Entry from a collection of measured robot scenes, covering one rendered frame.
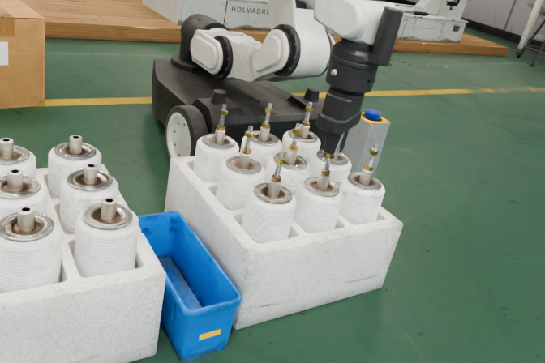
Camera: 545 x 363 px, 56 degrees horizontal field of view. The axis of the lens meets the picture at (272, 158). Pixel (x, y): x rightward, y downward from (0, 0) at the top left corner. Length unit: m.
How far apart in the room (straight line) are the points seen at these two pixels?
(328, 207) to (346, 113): 0.20
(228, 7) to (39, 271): 2.55
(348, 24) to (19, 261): 0.62
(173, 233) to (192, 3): 2.10
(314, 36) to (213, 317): 0.83
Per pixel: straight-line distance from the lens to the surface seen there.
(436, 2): 4.69
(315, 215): 1.03
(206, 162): 1.14
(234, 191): 1.05
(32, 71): 1.90
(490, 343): 1.26
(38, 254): 0.81
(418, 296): 1.29
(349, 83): 0.93
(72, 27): 2.82
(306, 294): 1.09
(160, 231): 1.14
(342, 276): 1.13
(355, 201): 1.10
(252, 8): 3.29
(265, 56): 1.45
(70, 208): 0.94
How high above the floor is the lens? 0.72
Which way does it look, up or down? 24 degrees down
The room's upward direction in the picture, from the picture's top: 12 degrees clockwise
